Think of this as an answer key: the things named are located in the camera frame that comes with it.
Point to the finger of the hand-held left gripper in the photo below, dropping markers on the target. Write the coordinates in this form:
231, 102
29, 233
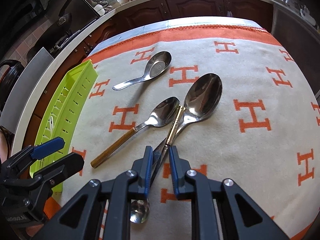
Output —
47, 147
65, 165

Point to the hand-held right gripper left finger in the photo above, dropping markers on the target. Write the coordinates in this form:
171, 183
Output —
147, 170

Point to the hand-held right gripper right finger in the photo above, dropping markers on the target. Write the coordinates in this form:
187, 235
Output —
175, 170

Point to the green plastic utensil tray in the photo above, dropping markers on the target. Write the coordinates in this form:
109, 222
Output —
75, 87

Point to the grey metal panel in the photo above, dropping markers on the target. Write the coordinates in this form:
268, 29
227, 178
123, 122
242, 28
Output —
27, 87

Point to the orange and beige printed blanket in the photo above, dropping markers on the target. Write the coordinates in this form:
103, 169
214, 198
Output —
237, 142

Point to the large steel spoon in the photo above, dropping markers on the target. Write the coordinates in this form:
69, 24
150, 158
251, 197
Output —
202, 95

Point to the steel soup spoon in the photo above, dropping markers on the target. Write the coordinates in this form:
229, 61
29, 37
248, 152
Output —
157, 65

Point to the black stove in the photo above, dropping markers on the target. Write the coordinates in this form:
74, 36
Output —
62, 12

